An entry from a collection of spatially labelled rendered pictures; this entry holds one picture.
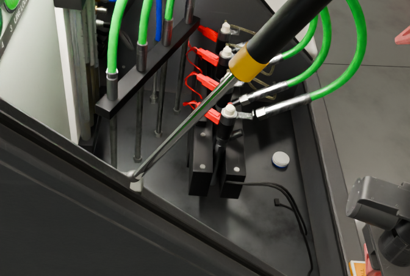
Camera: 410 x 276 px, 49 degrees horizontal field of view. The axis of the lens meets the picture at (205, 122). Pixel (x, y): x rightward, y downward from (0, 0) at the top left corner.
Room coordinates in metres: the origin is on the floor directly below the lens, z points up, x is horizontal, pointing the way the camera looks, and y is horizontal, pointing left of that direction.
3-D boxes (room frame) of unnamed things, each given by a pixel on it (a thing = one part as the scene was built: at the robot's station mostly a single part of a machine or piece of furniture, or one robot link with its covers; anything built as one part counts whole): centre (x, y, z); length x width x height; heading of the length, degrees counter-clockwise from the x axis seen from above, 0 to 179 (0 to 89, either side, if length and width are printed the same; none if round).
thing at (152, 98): (0.80, 0.14, 0.93); 0.02 x 0.02 x 0.19; 8
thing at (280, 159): (0.69, -0.19, 0.84); 0.04 x 0.04 x 0.01
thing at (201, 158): (0.67, -0.02, 0.91); 0.34 x 0.10 x 0.15; 8
